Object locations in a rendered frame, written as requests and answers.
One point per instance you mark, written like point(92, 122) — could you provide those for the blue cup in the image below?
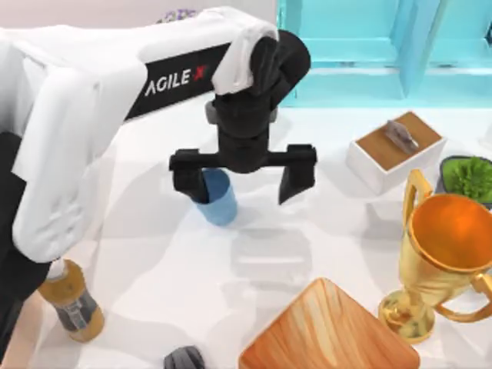
point(221, 203)

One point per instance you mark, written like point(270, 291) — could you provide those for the white box with wooden top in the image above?
point(384, 169)

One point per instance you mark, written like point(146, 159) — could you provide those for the grey rock-shaped object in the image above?
point(399, 135)

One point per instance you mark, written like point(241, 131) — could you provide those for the purple patterned object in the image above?
point(178, 16)

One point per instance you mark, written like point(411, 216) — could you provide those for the light blue rack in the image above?
point(346, 34)

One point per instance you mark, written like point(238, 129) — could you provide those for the gold trophy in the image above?
point(434, 250)

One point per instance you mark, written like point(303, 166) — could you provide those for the wooden board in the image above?
point(326, 330)

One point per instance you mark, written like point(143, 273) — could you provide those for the orange bottle with grey label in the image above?
point(77, 307)

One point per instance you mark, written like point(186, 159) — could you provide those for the green plant in dark pot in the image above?
point(467, 175)

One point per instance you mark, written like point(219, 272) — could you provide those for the dark grey striped object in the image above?
point(184, 358)

